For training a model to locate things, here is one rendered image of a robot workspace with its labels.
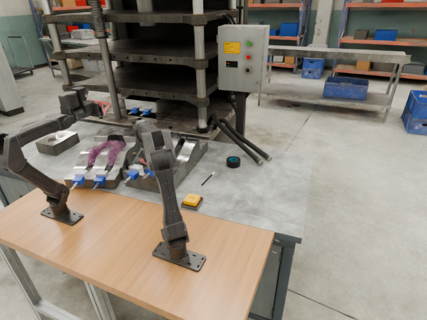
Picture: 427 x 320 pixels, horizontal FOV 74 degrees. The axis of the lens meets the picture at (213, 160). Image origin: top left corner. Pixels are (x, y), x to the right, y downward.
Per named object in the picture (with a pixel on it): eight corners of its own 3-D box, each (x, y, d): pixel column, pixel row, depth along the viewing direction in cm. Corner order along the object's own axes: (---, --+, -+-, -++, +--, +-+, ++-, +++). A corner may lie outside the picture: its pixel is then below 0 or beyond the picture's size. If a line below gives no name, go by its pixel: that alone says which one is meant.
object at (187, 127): (209, 144, 200) (208, 134, 196) (67, 122, 240) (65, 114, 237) (241, 105, 268) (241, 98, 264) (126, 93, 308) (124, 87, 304)
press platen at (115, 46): (210, 91, 181) (209, 60, 171) (56, 77, 221) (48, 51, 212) (243, 65, 248) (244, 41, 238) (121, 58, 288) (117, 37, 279)
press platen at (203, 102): (210, 125, 193) (210, 100, 184) (64, 106, 233) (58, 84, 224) (243, 91, 260) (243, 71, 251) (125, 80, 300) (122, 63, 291)
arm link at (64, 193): (52, 183, 124) (41, 190, 120) (67, 188, 121) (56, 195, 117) (56, 195, 127) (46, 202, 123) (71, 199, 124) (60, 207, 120)
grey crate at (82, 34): (82, 40, 589) (79, 31, 581) (73, 39, 612) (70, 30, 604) (95, 38, 609) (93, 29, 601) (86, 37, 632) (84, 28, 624)
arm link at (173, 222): (165, 237, 103) (147, 150, 96) (182, 231, 105) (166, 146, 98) (169, 244, 98) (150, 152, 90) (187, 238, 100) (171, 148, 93)
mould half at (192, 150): (170, 196, 137) (168, 173, 130) (125, 186, 145) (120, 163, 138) (208, 150, 177) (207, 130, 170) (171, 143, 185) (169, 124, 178)
